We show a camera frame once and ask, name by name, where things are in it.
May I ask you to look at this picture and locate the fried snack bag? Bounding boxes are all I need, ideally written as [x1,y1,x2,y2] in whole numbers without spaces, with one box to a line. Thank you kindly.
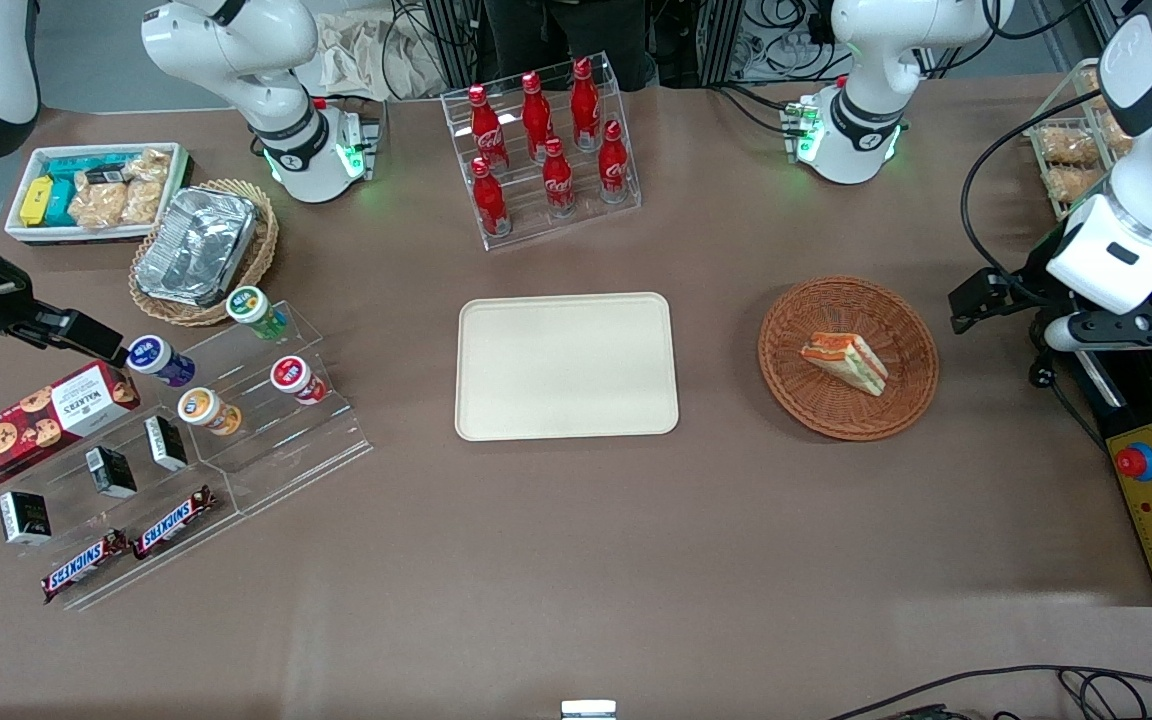
[1100,108,1135,157]
[1046,164,1114,207]
[120,149,173,227]
[68,170,129,230]
[1034,124,1104,168]

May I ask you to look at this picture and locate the black power cable with plug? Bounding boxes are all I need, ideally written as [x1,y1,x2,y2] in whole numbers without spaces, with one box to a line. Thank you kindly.
[1028,338,1111,454]

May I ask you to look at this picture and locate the black thin cable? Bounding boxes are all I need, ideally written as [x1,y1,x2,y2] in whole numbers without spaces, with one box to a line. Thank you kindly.
[824,662,1152,720]

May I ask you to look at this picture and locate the clear acrylic stepped riser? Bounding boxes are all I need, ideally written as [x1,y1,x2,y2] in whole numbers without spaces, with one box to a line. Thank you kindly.
[0,400,242,613]
[168,298,375,518]

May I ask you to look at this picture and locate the aluminium foil tray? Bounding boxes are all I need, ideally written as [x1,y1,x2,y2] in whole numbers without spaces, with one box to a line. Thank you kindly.
[145,186,258,307]

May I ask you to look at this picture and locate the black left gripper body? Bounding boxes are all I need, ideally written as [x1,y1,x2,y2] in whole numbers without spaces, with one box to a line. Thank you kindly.
[986,222,1079,321]

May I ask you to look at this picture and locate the person in dark clothes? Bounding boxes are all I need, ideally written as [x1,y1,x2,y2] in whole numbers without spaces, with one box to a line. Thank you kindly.
[483,0,653,92]

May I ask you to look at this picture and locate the clear acrylic bottle rack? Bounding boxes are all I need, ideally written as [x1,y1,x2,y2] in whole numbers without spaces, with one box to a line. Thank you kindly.
[440,52,643,252]

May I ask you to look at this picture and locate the beige rectangular tray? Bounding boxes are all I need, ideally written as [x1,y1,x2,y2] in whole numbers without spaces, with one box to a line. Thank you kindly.
[454,292,680,442]

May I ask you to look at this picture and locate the white cloth bag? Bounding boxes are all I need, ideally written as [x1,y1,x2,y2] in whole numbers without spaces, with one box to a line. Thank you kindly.
[314,12,450,102]

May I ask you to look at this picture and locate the red emergency stop button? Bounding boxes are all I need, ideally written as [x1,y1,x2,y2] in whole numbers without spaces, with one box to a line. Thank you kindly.
[1113,440,1152,483]

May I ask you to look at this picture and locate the red cola bottle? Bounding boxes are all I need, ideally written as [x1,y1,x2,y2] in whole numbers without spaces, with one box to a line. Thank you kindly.
[541,137,578,217]
[520,71,556,162]
[466,84,510,172]
[570,57,603,152]
[470,157,513,239]
[597,120,632,205]

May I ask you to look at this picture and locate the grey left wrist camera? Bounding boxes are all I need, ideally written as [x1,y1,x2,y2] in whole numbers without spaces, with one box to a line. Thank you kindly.
[1041,308,1152,353]

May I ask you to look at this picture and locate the white plastic snack bin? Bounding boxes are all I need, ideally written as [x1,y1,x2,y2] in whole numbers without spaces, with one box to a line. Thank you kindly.
[3,142,193,247]

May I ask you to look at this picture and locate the red Walkers cookie box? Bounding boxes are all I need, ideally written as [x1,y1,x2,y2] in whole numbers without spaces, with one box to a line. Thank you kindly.
[0,359,143,492]

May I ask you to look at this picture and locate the purple lid cup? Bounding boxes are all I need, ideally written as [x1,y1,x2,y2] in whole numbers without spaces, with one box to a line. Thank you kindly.
[125,334,198,390]

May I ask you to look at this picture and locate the aluminium frame post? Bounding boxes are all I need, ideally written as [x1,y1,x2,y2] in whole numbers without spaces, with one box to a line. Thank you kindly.
[423,0,486,94]
[695,0,746,87]

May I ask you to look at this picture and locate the yellow small box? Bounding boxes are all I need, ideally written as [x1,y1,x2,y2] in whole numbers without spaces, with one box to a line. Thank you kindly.
[18,176,56,229]

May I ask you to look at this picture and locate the green lid cup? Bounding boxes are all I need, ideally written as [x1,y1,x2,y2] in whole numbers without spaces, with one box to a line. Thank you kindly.
[225,285,290,342]

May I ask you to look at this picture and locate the orange lid cup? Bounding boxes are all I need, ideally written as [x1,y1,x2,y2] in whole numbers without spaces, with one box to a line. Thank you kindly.
[176,386,244,438]

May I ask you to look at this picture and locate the long teal box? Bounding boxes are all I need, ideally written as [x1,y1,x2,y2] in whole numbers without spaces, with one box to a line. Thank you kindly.
[42,154,133,187]

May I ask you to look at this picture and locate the short teal box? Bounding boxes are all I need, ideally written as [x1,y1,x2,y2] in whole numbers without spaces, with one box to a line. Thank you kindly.
[40,180,78,227]

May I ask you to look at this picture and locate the small black box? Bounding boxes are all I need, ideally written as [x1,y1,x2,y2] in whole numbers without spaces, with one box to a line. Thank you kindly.
[0,490,53,547]
[84,445,139,501]
[143,414,190,473]

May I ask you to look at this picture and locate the red lid cup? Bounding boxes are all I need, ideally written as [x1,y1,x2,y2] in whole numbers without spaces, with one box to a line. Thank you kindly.
[269,354,330,406]

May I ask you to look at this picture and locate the triangular sandwich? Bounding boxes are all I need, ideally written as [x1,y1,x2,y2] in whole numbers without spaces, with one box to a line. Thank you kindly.
[800,331,890,398]

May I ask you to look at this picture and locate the brown round wicker basket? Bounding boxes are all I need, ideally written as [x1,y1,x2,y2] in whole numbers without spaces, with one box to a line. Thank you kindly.
[758,276,940,442]

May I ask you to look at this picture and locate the light oval wicker basket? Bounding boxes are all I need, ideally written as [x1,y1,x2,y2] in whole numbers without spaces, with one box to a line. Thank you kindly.
[128,179,280,329]

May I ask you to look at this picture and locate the white wire rack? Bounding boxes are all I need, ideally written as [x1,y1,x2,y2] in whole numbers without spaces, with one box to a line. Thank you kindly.
[1024,57,1137,223]

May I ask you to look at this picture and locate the Snickers bar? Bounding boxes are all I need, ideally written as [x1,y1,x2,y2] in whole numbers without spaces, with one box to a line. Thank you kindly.
[131,485,218,561]
[40,529,131,605]

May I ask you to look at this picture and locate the black cable bundle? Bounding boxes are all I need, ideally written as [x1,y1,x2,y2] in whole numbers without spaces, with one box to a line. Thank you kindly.
[736,0,843,87]

